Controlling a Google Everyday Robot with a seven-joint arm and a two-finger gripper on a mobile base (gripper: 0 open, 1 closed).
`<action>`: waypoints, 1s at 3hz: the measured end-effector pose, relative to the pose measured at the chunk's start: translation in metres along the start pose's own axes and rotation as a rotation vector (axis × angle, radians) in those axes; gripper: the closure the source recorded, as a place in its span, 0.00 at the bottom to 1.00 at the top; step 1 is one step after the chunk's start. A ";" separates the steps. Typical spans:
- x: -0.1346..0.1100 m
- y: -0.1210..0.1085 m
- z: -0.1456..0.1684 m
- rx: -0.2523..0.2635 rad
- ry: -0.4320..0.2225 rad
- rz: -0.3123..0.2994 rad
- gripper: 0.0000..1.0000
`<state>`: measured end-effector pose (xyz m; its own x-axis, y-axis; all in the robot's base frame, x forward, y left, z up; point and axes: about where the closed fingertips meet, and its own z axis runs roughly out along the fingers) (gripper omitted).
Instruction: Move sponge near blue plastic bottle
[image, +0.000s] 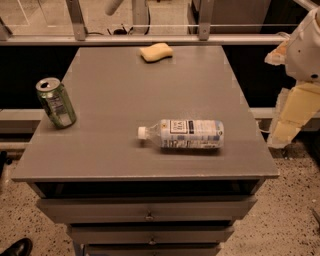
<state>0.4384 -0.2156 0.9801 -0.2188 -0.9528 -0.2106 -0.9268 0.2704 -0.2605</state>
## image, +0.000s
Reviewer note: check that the drawer with knob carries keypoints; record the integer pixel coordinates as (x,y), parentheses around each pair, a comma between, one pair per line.
(157,233)
(139,210)

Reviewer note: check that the green soda can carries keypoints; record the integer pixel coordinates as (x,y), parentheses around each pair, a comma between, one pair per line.
(55,100)

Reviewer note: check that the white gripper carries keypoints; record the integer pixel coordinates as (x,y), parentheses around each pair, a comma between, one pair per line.
(304,55)

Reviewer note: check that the yellow sponge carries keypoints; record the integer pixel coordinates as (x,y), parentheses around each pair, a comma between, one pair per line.
(156,52)

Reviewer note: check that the clear plastic water bottle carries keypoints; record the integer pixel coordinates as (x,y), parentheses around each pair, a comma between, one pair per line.
(184,134)

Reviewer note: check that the top drawer with knob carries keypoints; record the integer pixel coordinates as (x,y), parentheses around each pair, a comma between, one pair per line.
(139,210)

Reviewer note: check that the metal railing frame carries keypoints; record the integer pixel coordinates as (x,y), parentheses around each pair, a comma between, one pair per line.
(65,23)

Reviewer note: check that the white cylindrical object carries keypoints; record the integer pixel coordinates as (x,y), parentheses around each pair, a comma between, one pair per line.
(111,6)

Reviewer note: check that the grey drawer cabinet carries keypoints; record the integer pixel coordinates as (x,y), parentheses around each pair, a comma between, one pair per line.
(162,160)

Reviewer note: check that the black shoe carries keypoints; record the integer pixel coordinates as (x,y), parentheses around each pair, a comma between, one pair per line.
(22,247)

